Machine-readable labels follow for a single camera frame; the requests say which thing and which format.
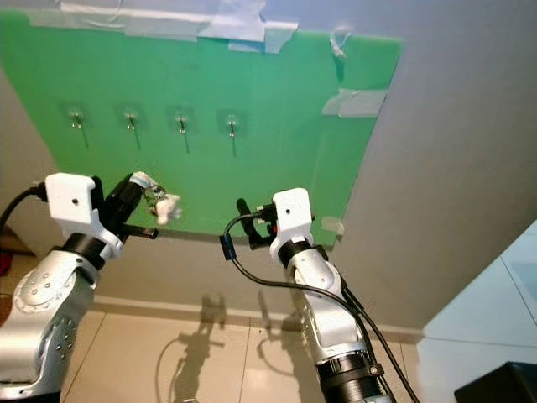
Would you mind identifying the clear packing tape strip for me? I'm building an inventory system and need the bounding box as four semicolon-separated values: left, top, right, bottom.
42;7;223;41
200;0;299;53

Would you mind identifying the clear adhesive metal hook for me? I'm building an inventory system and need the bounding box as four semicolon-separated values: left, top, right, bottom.
63;102;91;150
168;107;196;154
117;105;145;152
218;109;246;159

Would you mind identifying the crumpled white tape piece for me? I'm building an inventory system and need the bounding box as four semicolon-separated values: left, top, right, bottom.
330;27;355;60

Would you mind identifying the keyring with white figurine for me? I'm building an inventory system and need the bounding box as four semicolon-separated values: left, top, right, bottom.
144;186;182;226

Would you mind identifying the long white tape strip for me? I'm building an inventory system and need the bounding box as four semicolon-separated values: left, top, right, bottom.
60;0;269;24

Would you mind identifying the small clear tape piece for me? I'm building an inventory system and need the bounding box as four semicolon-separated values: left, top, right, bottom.
319;217;345;244

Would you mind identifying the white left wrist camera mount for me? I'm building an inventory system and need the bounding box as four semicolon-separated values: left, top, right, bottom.
44;172;114;255

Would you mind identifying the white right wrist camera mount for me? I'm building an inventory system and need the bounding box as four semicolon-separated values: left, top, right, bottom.
270;187;315;253

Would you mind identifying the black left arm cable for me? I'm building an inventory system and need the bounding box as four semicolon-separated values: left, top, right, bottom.
0;186;47;226

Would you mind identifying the green board with hooks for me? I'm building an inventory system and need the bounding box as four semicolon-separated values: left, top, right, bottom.
0;8;402;240

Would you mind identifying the white cabinet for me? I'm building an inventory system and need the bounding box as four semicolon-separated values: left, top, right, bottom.
415;222;537;403

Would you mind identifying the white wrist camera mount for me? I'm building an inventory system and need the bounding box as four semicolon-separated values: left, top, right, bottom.
270;187;315;253
44;172;114;255

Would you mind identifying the white tape patch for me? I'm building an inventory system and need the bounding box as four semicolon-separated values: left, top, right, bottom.
321;88;387;118

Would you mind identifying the black object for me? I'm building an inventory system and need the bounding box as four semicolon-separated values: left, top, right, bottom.
455;361;537;403

